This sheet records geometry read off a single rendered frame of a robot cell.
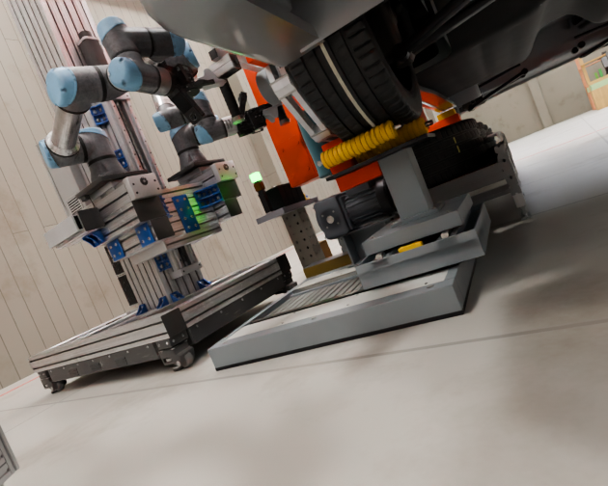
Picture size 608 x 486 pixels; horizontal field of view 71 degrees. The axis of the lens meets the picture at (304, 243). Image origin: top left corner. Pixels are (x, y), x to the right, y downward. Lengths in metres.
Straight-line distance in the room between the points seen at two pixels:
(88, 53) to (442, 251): 1.85
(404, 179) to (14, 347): 3.83
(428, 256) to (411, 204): 0.25
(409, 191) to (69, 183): 1.69
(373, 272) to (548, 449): 0.78
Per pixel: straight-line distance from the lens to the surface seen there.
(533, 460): 0.62
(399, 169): 1.42
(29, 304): 4.64
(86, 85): 1.61
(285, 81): 1.31
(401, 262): 1.26
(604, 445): 0.63
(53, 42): 2.48
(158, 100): 1.82
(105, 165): 1.95
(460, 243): 1.22
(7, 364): 4.52
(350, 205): 1.78
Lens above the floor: 0.37
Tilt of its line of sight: 3 degrees down
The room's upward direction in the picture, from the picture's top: 22 degrees counter-clockwise
